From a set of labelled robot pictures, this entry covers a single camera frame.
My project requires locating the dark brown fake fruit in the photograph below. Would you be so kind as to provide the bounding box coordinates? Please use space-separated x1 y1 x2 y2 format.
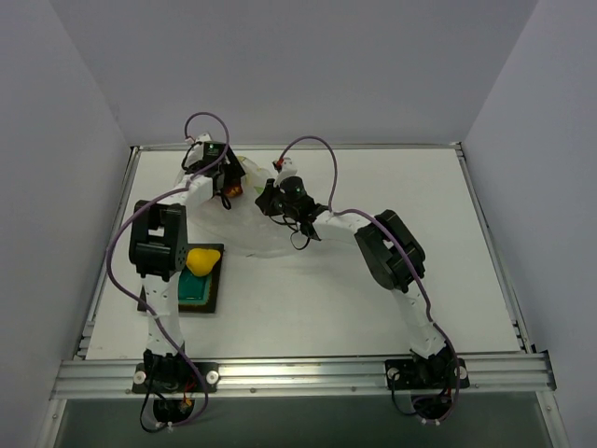
223 183 243 199

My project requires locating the translucent white plastic bag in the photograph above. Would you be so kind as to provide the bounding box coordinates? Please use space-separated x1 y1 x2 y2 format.
187 155 292 259

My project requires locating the yellow fake pear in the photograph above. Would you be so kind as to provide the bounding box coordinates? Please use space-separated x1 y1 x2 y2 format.
186 247 221 277

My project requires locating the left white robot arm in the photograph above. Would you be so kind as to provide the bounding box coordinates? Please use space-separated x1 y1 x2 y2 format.
129 139 244 391

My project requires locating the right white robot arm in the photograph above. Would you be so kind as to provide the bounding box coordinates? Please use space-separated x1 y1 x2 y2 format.
256 175 456 385

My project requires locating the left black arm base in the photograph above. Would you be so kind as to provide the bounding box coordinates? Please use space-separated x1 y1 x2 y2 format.
131 359 220 434

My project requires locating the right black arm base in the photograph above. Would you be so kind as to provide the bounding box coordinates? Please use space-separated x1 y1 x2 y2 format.
384 357 470 426

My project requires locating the square teal ceramic plate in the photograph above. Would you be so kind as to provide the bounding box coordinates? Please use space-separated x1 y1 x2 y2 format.
178 244 225 315

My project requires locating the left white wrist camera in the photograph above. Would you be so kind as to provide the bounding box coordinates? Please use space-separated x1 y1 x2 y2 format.
185 133 214 146

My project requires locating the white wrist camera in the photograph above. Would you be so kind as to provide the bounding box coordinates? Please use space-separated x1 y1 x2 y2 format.
185 133 214 146
272 157 298 187

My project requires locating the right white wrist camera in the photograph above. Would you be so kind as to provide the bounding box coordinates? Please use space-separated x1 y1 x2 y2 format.
272 157 298 187

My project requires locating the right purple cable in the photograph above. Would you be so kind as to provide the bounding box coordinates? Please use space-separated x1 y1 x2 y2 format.
274 134 461 421

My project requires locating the purple cable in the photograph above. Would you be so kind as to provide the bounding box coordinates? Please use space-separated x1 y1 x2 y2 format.
274 134 461 421
104 111 230 428

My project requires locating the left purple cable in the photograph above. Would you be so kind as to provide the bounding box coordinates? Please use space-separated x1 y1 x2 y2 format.
104 111 230 428

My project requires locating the aluminium front rail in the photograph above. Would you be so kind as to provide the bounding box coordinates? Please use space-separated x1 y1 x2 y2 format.
50 353 556 399

